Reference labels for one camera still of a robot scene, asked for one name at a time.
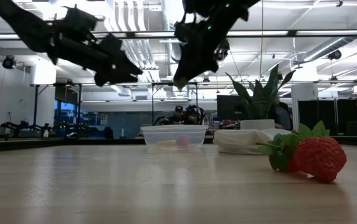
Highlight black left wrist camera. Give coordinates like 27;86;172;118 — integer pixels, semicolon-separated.
60;4;98;32

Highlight black table edge rail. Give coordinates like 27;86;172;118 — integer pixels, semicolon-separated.
0;136;357;153

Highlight white folded cloth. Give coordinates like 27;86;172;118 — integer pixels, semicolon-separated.
212;128;293;156

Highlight large red strawberry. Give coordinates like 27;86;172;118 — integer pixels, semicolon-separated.
293;120;348;184

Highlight white pillar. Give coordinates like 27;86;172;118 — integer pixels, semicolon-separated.
291;83;319;131

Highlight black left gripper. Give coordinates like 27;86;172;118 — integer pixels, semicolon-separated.
46;30;144;88

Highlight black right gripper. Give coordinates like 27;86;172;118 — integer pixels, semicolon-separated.
173;7;250;91

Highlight black partition panels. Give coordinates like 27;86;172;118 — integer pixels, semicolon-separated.
298;98;357;136

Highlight clear plastic tupperware container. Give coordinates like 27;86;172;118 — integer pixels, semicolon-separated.
140;124;209;149

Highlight person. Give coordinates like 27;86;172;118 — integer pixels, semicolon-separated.
270;96;293;131
165;105;194;126

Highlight white plant pot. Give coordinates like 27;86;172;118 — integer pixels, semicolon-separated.
239;119;277;131

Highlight red strawberry with stem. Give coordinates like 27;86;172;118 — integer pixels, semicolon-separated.
255;133;302;174

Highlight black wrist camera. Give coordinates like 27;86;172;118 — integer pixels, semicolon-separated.
60;4;98;32
174;20;199;43

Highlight yellow banana piece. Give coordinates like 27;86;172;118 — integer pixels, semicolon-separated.
156;139;179;148

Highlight green snake plant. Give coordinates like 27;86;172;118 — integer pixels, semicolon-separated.
224;64;297;121

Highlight pink round fruit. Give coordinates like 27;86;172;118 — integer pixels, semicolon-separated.
175;134;191;148

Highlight black metal rig frame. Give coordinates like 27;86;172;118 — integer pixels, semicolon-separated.
31;82;84;138
151;82;199;125

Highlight black frame bar with lights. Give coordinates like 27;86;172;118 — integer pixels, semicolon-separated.
0;30;357;40

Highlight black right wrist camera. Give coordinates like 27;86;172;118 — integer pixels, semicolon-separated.
174;20;199;43

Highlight black hanging camera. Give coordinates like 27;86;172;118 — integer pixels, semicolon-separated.
2;55;17;70
327;49;343;61
217;39;231;62

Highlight black desk monitor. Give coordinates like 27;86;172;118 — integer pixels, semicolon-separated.
217;95;244;122

